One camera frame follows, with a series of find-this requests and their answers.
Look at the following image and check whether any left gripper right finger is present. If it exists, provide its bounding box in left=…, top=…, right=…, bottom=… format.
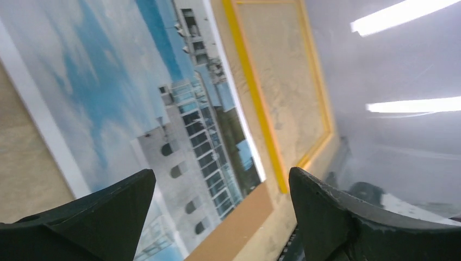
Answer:
left=289, top=167, right=460, bottom=260

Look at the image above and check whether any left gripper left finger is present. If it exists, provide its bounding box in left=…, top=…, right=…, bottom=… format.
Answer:
left=1, top=169, right=156, bottom=260

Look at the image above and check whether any building and sky photo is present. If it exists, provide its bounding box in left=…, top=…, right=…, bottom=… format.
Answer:
left=1, top=1, right=266, bottom=260

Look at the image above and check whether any yellow picture frame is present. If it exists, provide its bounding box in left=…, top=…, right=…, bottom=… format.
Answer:
left=222, top=1, right=336, bottom=193

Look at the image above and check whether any brown backing board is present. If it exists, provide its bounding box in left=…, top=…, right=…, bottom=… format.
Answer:
left=185, top=182, right=273, bottom=261

